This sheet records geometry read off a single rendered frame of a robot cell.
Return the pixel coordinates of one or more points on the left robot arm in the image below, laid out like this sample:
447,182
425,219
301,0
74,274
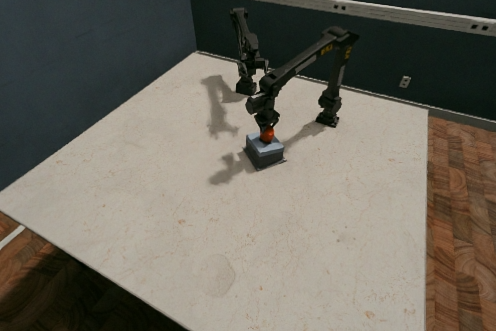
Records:
332,38

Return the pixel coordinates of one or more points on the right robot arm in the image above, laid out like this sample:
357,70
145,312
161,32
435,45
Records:
245,40

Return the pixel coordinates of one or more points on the orange peg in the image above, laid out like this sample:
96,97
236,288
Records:
268,134

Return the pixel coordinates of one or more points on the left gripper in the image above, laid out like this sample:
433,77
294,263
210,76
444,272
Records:
269,116

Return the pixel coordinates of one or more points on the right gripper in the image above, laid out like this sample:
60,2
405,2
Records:
249,65

